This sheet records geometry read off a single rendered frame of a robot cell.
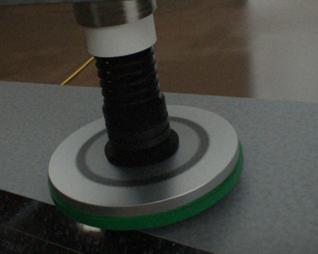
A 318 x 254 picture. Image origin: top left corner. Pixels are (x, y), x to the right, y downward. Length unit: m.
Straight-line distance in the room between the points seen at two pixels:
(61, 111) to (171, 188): 0.37
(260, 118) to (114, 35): 0.29
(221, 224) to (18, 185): 0.27
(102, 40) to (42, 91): 0.44
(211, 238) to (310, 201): 0.11
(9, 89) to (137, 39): 0.52
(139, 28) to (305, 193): 0.24
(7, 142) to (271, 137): 0.38
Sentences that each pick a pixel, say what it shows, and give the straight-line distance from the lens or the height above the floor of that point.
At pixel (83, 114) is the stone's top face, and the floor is 0.87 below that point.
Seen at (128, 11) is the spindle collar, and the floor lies 1.08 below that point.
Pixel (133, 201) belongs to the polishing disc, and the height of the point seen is 0.92.
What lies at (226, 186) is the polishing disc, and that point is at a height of 0.90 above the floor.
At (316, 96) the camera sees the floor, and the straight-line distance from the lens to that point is 2.75.
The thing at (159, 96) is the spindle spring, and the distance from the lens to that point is 0.51.
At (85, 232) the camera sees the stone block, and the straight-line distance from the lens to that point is 0.54.
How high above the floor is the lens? 1.18
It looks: 27 degrees down
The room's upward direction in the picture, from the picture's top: 10 degrees counter-clockwise
